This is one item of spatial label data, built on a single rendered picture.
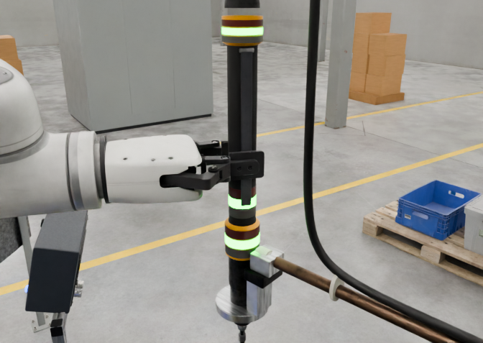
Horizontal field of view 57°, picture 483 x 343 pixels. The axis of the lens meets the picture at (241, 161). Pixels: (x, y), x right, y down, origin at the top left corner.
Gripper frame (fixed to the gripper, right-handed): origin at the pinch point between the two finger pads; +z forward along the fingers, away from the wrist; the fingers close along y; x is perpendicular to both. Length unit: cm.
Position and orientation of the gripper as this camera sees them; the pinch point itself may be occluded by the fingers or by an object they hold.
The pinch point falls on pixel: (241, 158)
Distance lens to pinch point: 51.5
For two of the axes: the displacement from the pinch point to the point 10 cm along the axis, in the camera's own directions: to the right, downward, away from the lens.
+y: 2.3, 3.4, -9.1
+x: 0.0, -9.4, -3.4
